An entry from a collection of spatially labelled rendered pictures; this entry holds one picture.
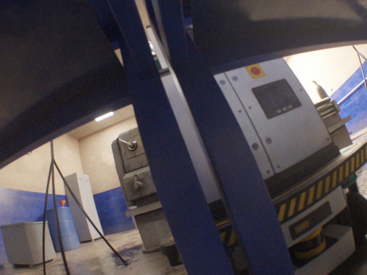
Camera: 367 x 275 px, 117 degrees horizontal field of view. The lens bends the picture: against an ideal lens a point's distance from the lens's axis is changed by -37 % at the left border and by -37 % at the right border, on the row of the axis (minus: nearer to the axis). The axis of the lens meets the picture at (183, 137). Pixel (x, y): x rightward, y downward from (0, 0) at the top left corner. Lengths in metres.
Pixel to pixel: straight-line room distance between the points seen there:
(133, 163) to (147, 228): 0.68
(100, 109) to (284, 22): 0.46
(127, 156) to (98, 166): 4.09
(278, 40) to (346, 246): 0.56
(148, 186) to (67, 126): 1.38
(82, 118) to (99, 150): 5.71
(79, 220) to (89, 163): 2.11
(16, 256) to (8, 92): 2.46
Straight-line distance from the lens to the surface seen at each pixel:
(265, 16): 0.43
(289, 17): 0.49
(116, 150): 2.04
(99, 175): 5.93
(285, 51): 0.46
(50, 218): 4.04
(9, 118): 0.50
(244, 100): 0.59
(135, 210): 1.75
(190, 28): 0.67
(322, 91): 4.53
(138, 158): 1.91
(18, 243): 2.64
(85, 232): 4.98
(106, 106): 0.36
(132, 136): 2.00
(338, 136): 2.57
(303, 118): 0.64
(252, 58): 0.40
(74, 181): 5.09
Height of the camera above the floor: 0.40
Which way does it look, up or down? 19 degrees up
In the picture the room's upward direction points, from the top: 21 degrees counter-clockwise
